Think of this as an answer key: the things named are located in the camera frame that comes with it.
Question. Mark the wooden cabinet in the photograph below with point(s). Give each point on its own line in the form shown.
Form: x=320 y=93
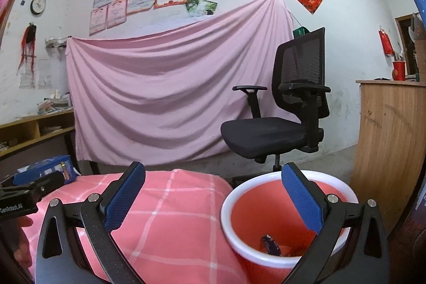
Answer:
x=391 y=146

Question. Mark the black office chair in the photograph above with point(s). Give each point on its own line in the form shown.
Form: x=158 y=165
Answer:
x=298 y=91

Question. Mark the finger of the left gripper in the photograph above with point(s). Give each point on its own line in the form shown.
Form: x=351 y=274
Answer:
x=45 y=185

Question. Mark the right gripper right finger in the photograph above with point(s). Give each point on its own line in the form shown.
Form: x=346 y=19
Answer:
x=365 y=257

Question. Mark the blue cardboard box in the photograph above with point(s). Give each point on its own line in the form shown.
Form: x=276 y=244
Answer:
x=34 y=171

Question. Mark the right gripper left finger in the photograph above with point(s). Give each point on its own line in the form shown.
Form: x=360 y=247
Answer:
x=60 y=255

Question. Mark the red cup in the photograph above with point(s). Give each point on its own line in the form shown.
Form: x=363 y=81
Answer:
x=399 y=70

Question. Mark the green photo poster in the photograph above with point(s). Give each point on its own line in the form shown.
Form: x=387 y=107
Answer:
x=198 y=8

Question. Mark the person's left hand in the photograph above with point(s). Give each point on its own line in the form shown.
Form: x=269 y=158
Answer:
x=17 y=240

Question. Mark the red plastic trash bucket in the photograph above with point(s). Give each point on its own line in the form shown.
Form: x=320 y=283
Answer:
x=262 y=206

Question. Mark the green sign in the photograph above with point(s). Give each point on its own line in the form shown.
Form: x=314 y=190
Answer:
x=300 y=31

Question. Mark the wooden shelf desk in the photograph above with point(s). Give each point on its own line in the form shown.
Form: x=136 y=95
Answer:
x=31 y=133

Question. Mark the red tassel wall hanging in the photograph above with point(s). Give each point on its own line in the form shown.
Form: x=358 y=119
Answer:
x=28 y=47

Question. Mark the red hanging ornament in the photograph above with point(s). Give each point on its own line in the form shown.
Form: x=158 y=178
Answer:
x=386 y=42

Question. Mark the stack of books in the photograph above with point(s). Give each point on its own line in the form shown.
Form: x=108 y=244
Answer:
x=56 y=102

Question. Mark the pink hanging sheet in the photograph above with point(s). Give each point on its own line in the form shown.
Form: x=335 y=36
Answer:
x=162 y=98

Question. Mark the purple wrapper in bucket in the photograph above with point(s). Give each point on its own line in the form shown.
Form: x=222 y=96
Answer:
x=269 y=245

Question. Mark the pink checkered tablecloth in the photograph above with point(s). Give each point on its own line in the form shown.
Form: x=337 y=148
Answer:
x=172 y=233

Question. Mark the round wall clock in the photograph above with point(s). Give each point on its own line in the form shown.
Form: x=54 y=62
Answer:
x=38 y=7

